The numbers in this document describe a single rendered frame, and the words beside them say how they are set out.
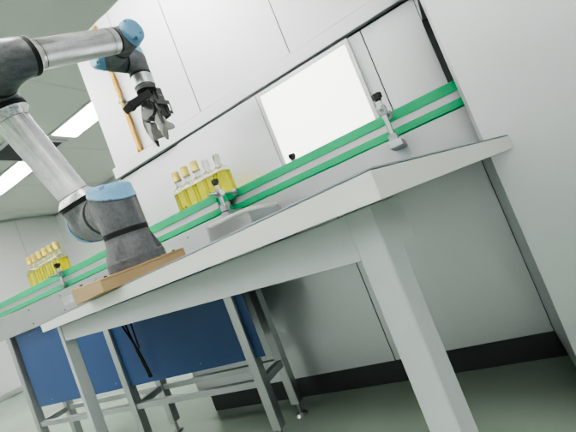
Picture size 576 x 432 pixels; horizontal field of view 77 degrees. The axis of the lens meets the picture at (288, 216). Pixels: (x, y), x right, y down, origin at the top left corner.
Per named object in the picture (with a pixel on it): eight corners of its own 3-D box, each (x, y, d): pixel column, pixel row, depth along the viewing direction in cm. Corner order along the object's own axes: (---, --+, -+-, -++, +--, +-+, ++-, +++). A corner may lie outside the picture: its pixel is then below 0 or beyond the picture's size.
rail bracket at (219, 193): (244, 207, 143) (233, 177, 144) (219, 211, 128) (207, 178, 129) (238, 209, 144) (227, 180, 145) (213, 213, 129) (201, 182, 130)
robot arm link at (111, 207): (114, 231, 89) (93, 178, 89) (92, 242, 98) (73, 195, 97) (156, 218, 99) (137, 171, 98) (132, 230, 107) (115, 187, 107)
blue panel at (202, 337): (285, 336, 152) (249, 241, 154) (265, 356, 136) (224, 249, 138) (69, 390, 221) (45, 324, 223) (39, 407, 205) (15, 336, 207)
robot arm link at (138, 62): (113, 53, 130) (135, 57, 136) (124, 81, 129) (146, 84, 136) (123, 40, 125) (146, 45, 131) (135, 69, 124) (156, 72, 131)
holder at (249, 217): (295, 223, 133) (287, 203, 133) (257, 235, 108) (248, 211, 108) (257, 238, 140) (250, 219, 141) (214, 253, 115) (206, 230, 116)
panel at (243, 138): (382, 123, 136) (348, 39, 137) (381, 121, 133) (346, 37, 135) (206, 209, 175) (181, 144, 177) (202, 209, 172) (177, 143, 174)
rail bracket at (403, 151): (417, 161, 114) (389, 96, 115) (410, 160, 99) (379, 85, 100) (402, 167, 116) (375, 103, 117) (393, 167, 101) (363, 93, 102)
